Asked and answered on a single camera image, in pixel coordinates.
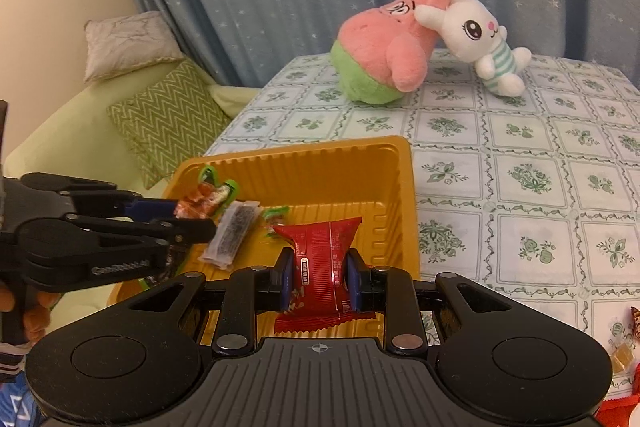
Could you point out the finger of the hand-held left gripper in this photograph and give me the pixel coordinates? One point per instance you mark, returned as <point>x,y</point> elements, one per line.
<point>190,231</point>
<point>150,209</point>

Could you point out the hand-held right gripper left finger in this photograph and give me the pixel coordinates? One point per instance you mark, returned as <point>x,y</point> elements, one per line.
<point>286,279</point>

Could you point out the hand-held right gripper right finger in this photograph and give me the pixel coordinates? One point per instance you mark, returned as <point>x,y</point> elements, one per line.
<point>352,282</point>

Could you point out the orange candy with green ends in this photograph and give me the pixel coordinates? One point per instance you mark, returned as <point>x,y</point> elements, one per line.
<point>200,202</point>

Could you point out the grey printed snack packet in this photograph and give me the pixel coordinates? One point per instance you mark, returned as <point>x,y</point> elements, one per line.
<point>232,232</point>

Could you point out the large red snack packet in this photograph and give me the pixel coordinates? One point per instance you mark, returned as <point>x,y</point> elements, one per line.
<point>320,252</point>

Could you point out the dark green snack packet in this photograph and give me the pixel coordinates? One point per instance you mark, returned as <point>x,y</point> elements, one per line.
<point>152,281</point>

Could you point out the small green candy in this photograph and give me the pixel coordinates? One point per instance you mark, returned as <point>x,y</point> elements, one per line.
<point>272,222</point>

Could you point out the orange plastic tray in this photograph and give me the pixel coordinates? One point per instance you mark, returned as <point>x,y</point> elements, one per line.
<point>350,177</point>

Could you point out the person's left hand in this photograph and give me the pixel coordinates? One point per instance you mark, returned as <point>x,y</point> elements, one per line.
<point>40,307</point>

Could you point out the green zigzag pillow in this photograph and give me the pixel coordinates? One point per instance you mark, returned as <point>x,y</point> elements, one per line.
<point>165,122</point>

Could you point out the light green sofa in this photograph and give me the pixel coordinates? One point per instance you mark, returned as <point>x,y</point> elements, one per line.
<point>75,132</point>

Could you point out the blue patterned clothing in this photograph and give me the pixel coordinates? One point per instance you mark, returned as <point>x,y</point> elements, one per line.
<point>17,407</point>

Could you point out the beige cushion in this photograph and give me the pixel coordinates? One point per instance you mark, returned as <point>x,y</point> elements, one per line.
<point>125,42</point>

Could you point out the floral checked tablecloth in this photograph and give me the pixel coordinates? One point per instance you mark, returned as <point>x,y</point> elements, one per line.
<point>525,132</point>

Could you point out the pink star plush toy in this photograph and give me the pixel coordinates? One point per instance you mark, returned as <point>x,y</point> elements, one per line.
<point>380,42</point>

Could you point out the yellow green candy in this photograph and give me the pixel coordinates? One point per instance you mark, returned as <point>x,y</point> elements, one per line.
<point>620,356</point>

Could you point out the white bunny plush toy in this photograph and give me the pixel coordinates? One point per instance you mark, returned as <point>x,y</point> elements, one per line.
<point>472,27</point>

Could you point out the red white candy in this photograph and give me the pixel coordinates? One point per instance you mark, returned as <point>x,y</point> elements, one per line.
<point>635,322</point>

